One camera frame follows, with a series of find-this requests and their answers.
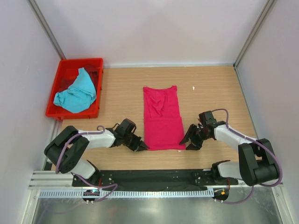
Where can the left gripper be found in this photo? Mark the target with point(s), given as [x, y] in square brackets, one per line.
[141, 146]

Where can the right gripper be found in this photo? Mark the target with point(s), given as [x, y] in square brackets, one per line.
[192, 128]

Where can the pink t-shirt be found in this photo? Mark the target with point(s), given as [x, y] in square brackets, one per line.
[163, 126]

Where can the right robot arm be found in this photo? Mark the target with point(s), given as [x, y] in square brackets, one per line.
[256, 165]

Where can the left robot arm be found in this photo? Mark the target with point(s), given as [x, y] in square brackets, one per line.
[66, 150]

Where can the right round black connector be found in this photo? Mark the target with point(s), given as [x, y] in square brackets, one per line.
[220, 195]

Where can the turquoise t-shirt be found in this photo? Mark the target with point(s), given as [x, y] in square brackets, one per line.
[79, 95]

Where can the red plastic bin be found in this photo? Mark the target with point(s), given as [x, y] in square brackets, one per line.
[67, 72]

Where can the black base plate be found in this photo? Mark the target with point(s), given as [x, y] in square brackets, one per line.
[160, 180]

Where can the white slotted cable duct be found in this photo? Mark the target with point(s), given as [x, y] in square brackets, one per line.
[77, 193]

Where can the aluminium front rail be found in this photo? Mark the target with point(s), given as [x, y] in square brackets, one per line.
[51, 179]

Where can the right aluminium corner post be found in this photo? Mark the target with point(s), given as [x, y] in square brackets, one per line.
[254, 31]

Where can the aluminium corner post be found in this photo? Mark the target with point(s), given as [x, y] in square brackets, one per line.
[254, 31]
[44, 24]

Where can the left aluminium corner post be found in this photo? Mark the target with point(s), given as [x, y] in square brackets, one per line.
[44, 24]

